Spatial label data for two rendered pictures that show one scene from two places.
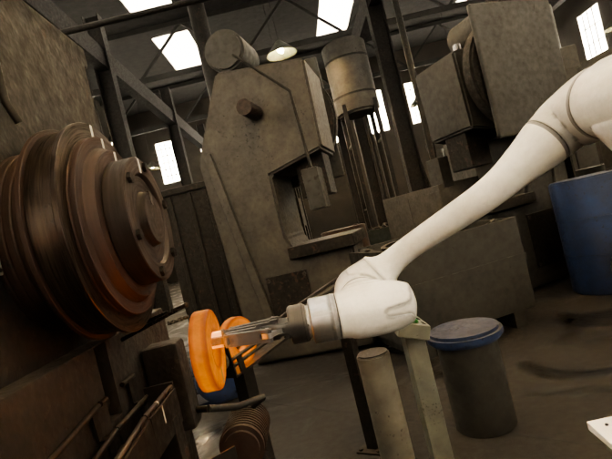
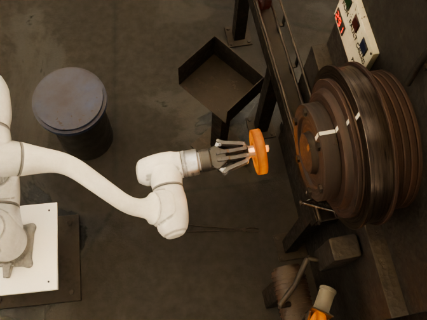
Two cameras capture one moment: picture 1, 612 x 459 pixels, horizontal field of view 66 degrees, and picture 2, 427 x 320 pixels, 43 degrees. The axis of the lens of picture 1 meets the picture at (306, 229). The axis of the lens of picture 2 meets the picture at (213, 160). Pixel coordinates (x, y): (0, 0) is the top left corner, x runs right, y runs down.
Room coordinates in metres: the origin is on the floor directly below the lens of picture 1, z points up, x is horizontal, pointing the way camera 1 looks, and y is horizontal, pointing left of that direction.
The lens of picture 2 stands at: (1.54, -0.07, 2.56)
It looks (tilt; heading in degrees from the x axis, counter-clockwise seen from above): 70 degrees down; 165
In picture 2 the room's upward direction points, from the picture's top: 4 degrees clockwise
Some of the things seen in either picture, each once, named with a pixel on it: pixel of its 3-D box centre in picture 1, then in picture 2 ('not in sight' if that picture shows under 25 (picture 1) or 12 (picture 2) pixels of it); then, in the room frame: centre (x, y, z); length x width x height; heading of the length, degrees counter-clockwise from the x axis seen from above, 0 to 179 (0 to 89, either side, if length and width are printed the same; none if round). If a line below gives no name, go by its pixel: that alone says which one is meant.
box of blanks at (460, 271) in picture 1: (433, 282); not in sight; (3.52, -0.83, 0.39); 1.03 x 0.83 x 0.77; 105
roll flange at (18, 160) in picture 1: (65, 239); (375, 141); (1.06, 0.53, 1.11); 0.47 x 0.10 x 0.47; 0
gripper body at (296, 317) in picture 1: (285, 325); (212, 159); (0.93, 0.08, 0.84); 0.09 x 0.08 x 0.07; 90
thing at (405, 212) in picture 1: (436, 238); not in sight; (5.17, -1.37, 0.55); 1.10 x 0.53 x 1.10; 20
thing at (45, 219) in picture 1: (101, 230); (347, 146); (1.06, 0.44, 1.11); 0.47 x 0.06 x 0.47; 0
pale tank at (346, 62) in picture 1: (367, 149); not in sight; (9.87, -1.64, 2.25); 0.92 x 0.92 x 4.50
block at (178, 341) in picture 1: (170, 385); (337, 253); (1.29, 0.46, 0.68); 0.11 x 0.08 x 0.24; 90
